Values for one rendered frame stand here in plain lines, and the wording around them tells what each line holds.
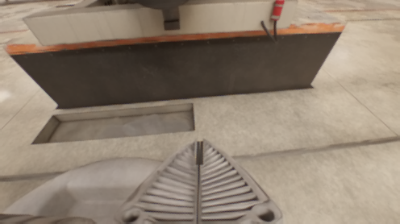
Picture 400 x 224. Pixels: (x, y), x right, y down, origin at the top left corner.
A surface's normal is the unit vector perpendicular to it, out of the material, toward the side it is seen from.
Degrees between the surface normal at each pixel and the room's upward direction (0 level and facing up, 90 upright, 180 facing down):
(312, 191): 0
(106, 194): 69
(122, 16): 90
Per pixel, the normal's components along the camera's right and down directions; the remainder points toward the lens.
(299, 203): -0.03, -0.71
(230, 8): 0.09, 0.70
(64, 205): 0.90, -0.02
